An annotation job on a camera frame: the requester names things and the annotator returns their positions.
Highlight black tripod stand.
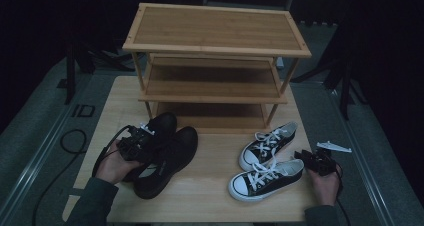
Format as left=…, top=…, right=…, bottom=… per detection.
left=289, top=15, right=368, bottom=121

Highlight right hand-held gripper cable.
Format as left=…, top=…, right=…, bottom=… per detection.
left=333, top=162, right=353, bottom=226

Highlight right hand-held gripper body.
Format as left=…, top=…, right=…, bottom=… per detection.
left=308, top=140, right=353, bottom=177

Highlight hand-held gripper cable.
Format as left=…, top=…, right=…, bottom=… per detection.
left=91, top=125, right=132, bottom=179
left=333, top=162, right=353, bottom=226

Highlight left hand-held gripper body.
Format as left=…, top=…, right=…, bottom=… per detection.
left=116, top=121, right=158, bottom=164

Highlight wooden three-tier shoe rack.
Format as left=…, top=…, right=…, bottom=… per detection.
left=122, top=2, right=313, bottom=135

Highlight black tripod legs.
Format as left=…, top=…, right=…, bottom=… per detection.
left=76, top=40, right=135, bottom=72

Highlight metal floor rail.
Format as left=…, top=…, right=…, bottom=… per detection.
left=0, top=70, right=101, bottom=226
left=328, top=85, right=398, bottom=226

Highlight black stand post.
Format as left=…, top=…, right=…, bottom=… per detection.
left=56, top=40, right=78, bottom=106

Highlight left hand-held gripper cable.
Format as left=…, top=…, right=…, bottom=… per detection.
left=91, top=125, right=132, bottom=179

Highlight person's left hand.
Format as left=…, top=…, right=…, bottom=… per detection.
left=94, top=139, right=145, bottom=186

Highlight black and white canvas sneaker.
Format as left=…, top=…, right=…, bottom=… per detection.
left=238, top=120, right=299, bottom=172
left=227, top=158, right=305, bottom=202

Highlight person's right hand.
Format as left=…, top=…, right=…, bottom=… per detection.
left=306, top=164, right=343, bottom=207

